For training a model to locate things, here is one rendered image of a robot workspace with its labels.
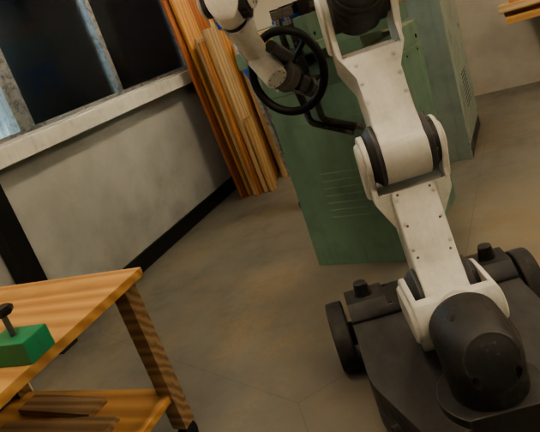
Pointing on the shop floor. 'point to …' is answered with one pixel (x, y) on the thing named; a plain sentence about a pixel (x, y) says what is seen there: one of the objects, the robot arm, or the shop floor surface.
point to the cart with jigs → (132, 312)
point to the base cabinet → (344, 173)
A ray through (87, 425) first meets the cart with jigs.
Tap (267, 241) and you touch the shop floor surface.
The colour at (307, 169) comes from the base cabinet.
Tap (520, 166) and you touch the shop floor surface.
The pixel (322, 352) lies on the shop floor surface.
